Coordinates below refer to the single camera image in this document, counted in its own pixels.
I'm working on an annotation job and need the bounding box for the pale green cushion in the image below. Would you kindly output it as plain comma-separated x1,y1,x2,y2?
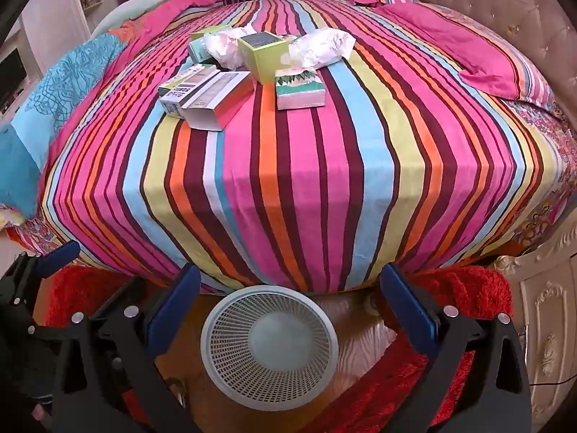
90,0,176,41

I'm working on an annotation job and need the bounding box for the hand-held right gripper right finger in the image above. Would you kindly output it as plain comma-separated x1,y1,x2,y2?
380,263,533,433

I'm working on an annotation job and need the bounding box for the teal small box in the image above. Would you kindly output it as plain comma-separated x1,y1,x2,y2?
188,38,212,65

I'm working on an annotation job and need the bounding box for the black television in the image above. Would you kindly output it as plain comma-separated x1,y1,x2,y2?
0,49,28,109

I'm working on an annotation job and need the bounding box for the crumpled white wrapper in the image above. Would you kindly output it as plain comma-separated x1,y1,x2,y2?
205,28,248,71

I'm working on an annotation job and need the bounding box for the large pink pillow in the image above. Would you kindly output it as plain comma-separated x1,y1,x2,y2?
374,2,542,100

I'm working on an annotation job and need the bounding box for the thin black cable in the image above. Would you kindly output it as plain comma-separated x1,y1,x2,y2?
529,372,577,389

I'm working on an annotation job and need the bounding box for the blue patterned quilt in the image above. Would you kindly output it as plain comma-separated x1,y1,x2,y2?
0,31,131,222

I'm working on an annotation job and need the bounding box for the carved cream bed frame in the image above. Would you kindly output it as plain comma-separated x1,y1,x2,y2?
493,221,577,433

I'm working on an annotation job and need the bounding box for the yellow-green cube box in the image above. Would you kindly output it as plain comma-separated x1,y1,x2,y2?
237,32,290,86

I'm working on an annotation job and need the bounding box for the green white medicine box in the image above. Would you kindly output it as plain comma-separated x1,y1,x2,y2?
158,64,218,100

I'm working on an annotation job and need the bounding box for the long white open box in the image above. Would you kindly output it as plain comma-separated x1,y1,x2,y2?
181,71,256,132

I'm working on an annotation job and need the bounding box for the blue white small box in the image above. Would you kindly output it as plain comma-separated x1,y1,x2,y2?
161,88,192,119

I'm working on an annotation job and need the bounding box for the red shaggy rug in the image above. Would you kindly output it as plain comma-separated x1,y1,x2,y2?
45,264,515,433

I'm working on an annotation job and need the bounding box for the white bookshelf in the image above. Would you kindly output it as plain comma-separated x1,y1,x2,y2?
18,0,145,55

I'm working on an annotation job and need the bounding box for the white teal patterned box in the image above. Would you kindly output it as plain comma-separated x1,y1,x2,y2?
275,67,326,111

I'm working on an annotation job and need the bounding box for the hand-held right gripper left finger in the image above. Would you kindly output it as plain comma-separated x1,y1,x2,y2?
54,264,203,433

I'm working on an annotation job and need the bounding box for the striped bed sheet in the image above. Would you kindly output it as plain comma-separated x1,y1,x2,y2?
38,0,564,296

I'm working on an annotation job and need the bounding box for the white mesh wastebasket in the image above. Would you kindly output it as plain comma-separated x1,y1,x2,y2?
200,285,340,411

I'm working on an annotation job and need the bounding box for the tufted beige headboard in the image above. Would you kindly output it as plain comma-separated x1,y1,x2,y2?
383,0,577,113

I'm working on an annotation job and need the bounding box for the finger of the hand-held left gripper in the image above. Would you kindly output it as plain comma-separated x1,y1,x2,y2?
6,241,81,310

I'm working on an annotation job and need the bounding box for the white plastic packet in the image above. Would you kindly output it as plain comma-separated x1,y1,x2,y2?
288,28,357,70

